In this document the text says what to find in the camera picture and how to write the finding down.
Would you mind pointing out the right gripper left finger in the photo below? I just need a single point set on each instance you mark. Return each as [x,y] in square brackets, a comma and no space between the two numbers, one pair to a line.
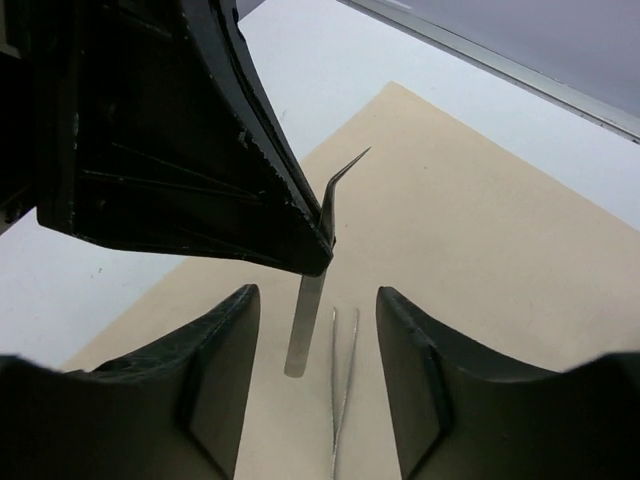
[172,409]

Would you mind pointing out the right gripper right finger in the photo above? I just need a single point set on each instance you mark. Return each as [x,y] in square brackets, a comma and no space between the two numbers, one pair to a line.
[461,410]

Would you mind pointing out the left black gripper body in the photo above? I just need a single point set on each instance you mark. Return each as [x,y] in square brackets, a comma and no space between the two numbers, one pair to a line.
[143,126]

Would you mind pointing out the beige cloth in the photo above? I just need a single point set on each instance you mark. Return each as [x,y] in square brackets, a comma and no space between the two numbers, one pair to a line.
[475,237]

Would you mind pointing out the curved tip steel tweezers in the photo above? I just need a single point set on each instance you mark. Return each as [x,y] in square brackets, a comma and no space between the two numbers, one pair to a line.
[310,288]

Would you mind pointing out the back aluminium rail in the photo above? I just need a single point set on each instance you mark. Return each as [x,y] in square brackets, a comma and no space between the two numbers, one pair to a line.
[580,55]

